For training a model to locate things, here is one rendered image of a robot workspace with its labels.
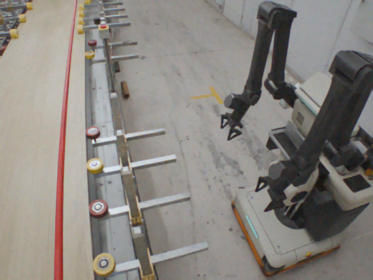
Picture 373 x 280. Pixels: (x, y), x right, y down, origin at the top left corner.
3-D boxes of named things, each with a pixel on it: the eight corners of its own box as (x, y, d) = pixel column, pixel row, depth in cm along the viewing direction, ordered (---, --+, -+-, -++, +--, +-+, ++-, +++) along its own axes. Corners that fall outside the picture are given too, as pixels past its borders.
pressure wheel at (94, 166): (90, 184, 129) (85, 170, 121) (91, 172, 134) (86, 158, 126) (106, 182, 130) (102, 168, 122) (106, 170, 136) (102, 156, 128)
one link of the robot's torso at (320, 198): (296, 181, 167) (310, 156, 150) (321, 217, 148) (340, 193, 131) (261, 191, 160) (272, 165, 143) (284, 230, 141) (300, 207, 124)
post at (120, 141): (134, 191, 146) (122, 128, 112) (135, 196, 143) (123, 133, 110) (128, 192, 145) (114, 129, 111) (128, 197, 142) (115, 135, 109)
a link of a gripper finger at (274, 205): (260, 215, 97) (277, 202, 93) (254, 200, 102) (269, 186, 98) (272, 217, 101) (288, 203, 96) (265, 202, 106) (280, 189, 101)
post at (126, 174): (141, 227, 126) (129, 164, 93) (142, 233, 124) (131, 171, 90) (134, 228, 125) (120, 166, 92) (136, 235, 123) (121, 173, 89)
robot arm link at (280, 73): (303, 3, 89) (288, -5, 96) (270, 9, 87) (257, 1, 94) (287, 97, 122) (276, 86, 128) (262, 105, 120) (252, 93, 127)
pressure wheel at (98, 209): (98, 230, 111) (92, 217, 103) (91, 217, 116) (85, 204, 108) (114, 221, 115) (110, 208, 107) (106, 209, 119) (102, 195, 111)
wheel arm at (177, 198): (188, 195, 126) (188, 190, 123) (190, 201, 124) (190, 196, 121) (98, 215, 115) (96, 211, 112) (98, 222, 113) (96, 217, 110)
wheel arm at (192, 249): (204, 244, 111) (206, 240, 108) (207, 251, 108) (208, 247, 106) (104, 271, 100) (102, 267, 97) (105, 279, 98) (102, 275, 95)
